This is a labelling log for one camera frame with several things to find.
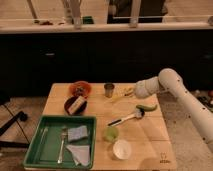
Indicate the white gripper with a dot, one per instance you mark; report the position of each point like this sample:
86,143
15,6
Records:
146,88

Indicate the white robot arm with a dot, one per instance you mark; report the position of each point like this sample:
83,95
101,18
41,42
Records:
170,81

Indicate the metal cup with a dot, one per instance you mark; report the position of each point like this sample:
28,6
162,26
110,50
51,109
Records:
109,88

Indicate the green plastic cup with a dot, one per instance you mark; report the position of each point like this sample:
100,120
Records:
111,134

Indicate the dark brown bowl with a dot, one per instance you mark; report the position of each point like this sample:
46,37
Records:
70,101

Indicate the beige block in bowl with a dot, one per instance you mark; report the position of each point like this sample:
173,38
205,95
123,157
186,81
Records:
77,104

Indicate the orange bowl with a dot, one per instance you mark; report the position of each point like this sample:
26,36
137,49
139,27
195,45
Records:
80,88

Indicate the blue sponge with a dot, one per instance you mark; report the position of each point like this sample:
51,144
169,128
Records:
77,133

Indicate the grey folded cloth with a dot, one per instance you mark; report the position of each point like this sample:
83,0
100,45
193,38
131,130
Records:
80,154

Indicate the silver fork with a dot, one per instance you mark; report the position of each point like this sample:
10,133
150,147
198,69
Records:
63,137

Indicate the green plastic tray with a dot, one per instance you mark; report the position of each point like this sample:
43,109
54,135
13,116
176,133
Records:
45,145

